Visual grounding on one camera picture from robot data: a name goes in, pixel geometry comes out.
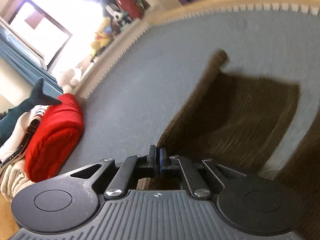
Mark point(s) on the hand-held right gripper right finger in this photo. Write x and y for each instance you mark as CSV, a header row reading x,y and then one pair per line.
x,y
164,160

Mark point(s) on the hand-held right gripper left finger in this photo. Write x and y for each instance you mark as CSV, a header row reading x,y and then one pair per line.
x,y
153,158

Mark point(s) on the red folded blanket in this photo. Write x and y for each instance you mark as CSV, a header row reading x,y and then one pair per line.
x,y
55,135

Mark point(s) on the white plush toy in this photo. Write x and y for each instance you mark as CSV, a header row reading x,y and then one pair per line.
x,y
70,80

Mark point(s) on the navy trimmed folded blanket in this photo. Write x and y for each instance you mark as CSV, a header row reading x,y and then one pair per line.
x,y
25,140

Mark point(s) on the yellow bear plush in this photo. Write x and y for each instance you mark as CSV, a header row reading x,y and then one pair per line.
x,y
101,38

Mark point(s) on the teal shark plush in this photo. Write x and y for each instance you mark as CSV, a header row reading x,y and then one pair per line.
x,y
27,105

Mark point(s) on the cream fleece folded blanket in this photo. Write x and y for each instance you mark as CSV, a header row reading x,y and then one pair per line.
x,y
13,180

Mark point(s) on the panda plush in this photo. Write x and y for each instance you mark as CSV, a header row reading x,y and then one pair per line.
x,y
118,17

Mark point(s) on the window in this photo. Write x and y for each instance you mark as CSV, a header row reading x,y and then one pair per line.
x,y
42,32

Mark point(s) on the beige bed frame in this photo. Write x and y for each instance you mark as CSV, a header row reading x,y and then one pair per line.
x,y
160,18

